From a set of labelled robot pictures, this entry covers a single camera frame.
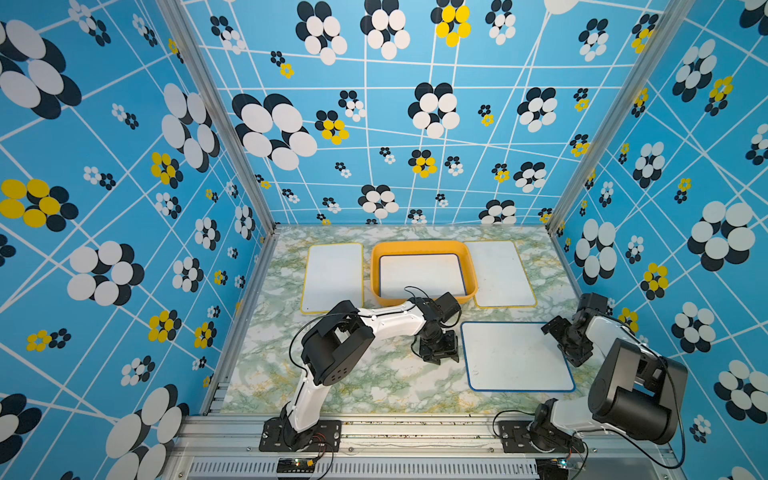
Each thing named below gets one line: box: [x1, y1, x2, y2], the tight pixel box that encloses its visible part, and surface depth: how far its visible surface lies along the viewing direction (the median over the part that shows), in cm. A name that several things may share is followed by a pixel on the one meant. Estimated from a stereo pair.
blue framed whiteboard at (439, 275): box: [379, 254, 466, 297], surface depth 109 cm
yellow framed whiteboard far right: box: [464, 240, 538, 308], surface depth 109 cm
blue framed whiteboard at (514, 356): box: [461, 321, 576, 392], surface depth 91 cm
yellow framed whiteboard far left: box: [300, 243, 364, 315], surface depth 111 cm
